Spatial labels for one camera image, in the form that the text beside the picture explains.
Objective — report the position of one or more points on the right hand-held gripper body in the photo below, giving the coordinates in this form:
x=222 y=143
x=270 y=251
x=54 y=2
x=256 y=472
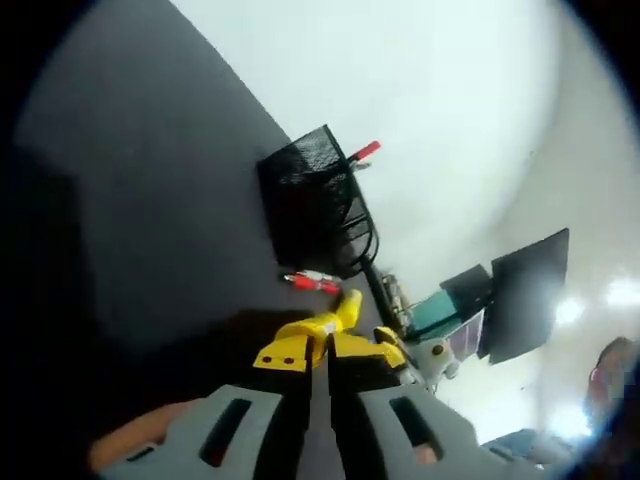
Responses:
x=435 y=352

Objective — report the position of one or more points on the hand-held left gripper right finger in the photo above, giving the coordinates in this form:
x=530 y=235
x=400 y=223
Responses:
x=375 y=415

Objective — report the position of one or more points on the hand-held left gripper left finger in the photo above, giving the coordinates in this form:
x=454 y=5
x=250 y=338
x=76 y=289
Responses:
x=270 y=415

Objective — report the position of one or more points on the red pen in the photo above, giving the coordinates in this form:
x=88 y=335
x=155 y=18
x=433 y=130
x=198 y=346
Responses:
x=369 y=148
x=305 y=275
x=320 y=287

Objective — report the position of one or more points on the black mesh holder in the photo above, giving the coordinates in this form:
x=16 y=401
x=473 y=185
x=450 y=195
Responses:
x=310 y=200

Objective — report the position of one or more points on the person's left hand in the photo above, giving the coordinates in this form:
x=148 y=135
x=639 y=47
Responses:
x=135 y=430

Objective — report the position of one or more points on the lavender screen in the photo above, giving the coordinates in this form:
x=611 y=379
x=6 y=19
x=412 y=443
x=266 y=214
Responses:
x=467 y=337

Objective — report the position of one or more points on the teal box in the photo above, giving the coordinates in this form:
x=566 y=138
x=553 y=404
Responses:
x=432 y=315

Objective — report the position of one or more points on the small dark screen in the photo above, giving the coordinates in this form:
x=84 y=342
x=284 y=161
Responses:
x=465 y=285

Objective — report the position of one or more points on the dark computer monitor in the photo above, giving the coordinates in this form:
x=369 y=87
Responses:
x=530 y=295

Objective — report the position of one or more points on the person's head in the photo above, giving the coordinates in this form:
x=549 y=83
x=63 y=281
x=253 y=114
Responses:
x=620 y=345

